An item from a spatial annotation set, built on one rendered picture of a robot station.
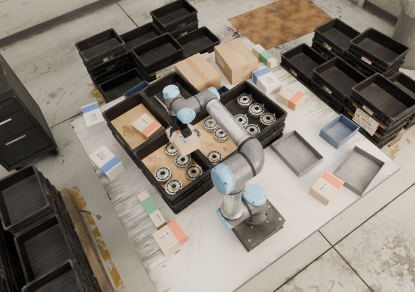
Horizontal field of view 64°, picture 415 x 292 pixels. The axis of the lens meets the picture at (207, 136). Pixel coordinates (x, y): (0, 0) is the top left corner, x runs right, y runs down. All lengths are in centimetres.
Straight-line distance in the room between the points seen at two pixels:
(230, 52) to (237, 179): 149
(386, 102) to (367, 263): 123
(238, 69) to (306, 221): 116
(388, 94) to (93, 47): 267
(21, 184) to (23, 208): 21
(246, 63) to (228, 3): 227
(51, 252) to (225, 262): 121
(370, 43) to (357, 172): 153
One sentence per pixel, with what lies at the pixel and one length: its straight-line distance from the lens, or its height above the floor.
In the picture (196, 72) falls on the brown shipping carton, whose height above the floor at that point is 86.
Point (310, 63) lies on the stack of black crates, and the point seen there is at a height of 27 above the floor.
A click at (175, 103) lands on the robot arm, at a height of 143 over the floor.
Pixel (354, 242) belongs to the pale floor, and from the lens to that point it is 283.
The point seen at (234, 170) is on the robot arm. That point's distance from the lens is 128.
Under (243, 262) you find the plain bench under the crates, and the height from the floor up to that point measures 70.
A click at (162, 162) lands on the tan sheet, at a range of 206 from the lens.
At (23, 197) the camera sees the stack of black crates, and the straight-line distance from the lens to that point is 271.
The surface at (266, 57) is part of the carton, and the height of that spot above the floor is 76.
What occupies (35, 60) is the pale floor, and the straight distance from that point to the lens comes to 454.
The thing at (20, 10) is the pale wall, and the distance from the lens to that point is 482.
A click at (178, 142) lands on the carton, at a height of 112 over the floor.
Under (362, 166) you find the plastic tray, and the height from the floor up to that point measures 70.
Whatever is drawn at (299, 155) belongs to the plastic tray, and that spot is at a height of 70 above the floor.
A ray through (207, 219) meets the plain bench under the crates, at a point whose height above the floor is 70.
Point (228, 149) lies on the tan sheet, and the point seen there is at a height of 83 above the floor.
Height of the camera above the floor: 255
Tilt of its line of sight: 54 degrees down
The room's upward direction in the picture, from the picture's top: 7 degrees counter-clockwise
